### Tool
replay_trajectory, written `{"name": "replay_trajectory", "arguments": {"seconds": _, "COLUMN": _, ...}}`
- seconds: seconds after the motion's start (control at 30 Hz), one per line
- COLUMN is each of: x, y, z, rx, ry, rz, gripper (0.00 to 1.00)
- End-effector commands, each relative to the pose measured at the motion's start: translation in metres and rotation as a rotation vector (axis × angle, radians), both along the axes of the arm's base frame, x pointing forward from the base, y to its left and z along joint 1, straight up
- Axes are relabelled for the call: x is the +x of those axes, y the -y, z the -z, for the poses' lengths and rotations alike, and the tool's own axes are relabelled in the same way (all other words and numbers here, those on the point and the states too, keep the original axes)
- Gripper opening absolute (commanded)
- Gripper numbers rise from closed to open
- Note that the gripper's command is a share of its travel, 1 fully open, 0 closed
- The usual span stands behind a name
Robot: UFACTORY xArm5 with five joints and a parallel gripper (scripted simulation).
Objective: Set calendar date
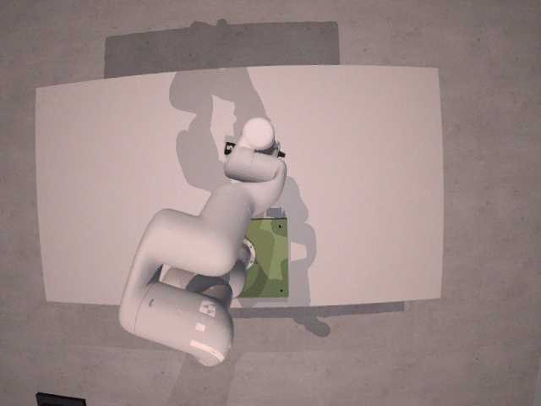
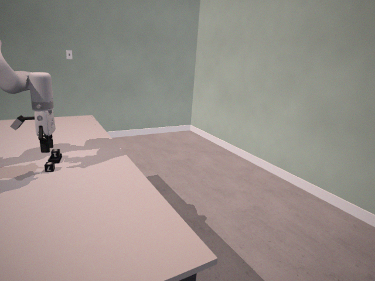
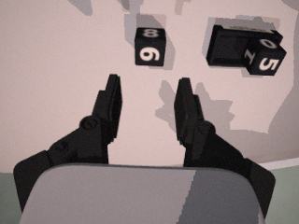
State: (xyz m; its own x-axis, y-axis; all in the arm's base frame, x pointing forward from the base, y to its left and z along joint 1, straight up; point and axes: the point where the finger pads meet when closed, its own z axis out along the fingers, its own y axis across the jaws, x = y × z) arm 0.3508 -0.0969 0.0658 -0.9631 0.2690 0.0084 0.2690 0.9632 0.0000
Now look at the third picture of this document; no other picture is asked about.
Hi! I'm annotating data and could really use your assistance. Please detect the black calendar cube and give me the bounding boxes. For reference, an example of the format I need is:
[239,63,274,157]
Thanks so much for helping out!
[241,37,287,76]
[135,27,166,67]

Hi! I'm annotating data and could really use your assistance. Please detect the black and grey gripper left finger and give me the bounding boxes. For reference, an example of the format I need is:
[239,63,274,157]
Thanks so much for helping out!
[13,74,122,212]

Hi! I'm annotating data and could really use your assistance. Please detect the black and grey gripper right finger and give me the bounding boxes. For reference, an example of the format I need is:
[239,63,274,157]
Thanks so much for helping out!
[174,77,276,220]

